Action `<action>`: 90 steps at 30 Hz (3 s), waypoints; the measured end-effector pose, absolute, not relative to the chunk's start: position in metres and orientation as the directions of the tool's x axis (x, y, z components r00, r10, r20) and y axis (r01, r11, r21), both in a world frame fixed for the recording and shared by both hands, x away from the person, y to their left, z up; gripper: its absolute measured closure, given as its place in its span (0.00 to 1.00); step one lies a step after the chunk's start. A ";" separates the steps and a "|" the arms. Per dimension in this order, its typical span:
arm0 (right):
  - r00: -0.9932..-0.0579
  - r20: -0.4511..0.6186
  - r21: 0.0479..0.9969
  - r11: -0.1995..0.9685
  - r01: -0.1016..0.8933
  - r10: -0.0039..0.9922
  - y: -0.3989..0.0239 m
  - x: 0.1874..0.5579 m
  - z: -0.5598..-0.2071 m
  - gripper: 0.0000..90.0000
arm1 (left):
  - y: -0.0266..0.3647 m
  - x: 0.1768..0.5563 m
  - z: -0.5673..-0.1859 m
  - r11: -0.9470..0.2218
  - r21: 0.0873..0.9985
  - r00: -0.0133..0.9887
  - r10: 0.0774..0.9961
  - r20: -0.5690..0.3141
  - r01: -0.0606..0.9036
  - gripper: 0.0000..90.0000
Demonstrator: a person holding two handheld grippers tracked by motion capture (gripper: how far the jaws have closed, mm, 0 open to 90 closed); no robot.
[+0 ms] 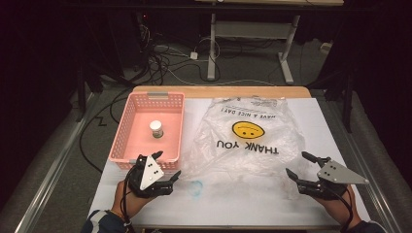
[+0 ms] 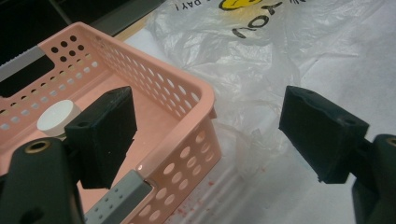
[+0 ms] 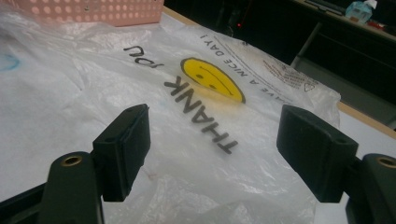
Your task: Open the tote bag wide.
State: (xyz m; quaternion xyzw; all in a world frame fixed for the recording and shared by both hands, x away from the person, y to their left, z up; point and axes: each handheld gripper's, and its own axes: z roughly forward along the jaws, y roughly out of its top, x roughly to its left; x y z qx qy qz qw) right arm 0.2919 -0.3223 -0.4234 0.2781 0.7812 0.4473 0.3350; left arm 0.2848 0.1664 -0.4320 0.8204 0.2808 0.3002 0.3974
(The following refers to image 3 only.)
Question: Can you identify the clear plastic bag yellow smiley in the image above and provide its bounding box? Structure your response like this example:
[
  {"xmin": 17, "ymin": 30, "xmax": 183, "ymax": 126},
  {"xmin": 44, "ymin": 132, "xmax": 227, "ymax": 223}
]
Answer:
[{"xmin": 0, "ymin": 6, "xmax": 342, "ymax": 224}]

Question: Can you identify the light blue tissue pack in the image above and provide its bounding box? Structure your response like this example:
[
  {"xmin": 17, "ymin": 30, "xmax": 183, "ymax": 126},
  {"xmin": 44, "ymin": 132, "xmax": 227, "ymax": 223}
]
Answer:
[{"xmin": 345, "ymin": 0, "xmax": 378, "ymax": 25}]

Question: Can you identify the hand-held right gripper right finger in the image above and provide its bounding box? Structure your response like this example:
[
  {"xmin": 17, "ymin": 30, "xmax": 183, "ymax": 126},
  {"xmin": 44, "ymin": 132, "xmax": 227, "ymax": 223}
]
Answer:
[{"xmin": 276, "ymin": 105, "xmax": 360, "ymax": 203}]

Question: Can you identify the pink perforated plastic basket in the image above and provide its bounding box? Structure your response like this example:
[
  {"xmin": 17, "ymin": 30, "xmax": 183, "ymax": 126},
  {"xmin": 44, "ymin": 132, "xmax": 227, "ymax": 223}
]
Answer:
[{"xmin": 6, "ymin": 0, "xmax": 165, "ymax": 28}]

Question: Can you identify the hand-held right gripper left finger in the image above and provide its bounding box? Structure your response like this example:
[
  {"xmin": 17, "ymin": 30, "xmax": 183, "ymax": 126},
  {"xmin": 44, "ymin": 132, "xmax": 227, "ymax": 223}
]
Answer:
[{"xmin": 92, "ymin": 104, "xmax": 152, "ymax": 203}]

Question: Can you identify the white metal frame desk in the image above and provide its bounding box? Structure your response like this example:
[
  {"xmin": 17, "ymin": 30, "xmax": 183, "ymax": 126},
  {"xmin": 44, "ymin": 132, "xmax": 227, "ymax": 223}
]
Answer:
[{"xmin": 290, "ymin": 0, "xmax": 396, "ymax": 129}]

